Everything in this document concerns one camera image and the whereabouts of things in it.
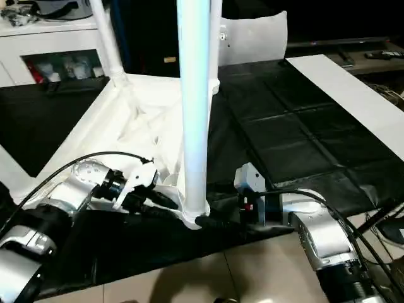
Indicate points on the white plastic table top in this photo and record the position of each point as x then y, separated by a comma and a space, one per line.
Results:
110, 120

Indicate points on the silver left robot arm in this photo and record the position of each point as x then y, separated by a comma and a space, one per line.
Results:
63, 195

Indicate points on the small tan block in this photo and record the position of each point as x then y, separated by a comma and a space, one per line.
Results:
169, 59

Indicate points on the grey floor device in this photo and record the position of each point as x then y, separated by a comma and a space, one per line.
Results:
394, 232

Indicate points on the white flat board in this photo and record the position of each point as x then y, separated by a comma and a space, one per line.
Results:
347, 94

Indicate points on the grey cushion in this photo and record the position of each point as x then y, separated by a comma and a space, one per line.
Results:
255, 38

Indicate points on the white cabinet with glass doors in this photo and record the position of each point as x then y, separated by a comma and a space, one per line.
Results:
47, 41

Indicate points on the black remote control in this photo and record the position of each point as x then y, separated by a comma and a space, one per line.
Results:
385, 54

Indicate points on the grey round bag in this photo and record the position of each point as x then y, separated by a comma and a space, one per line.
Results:
63, 8

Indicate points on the dark clutter pile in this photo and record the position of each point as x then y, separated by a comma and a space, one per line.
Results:
15, 15

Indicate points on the black metal frame bar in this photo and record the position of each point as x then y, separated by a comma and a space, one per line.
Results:
378, 217

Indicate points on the thin black metal rail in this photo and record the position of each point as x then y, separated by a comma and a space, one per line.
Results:
341, 41

